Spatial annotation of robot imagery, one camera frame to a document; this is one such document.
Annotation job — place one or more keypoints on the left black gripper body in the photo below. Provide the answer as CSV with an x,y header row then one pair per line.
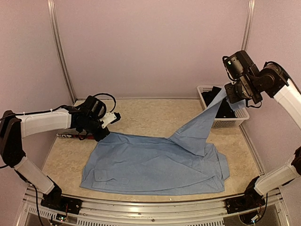
x,y
91,126

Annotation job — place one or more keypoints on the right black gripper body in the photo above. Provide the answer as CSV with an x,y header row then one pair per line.
x,y
245,91

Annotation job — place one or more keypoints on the red black plaid shirt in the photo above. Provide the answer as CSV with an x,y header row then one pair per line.
x,y
79,136

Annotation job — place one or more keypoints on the white plastic laundry basket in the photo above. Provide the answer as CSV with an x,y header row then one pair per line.
x,y
240,113

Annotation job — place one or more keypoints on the light blue long sleeve shirt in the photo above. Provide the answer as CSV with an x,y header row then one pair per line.
x,y
182,164

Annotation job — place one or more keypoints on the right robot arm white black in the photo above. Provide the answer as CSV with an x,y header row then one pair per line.
x,y
276,83

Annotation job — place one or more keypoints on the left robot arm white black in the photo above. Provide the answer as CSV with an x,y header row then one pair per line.
x,y
91,117

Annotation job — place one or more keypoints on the black shirt in basket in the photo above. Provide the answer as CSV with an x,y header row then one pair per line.
x,y
224,111

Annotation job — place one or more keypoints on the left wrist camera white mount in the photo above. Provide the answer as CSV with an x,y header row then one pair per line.
x,y
109,118

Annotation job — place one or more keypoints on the right aluminium frame post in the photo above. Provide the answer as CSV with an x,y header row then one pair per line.
x,y
247,31

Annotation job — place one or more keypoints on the aluminium frame post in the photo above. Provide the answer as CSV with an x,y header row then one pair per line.
x,y
247,31
59,49

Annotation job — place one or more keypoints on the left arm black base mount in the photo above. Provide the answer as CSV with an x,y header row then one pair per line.
x,y
63,204

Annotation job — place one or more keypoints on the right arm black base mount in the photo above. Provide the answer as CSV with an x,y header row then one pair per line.
x,y
243,203

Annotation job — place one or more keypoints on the left aluminium frame post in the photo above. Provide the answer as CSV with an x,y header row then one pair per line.
x,y
59,49

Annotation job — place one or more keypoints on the front aluminium rail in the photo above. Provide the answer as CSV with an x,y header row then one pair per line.
x,y
195,212

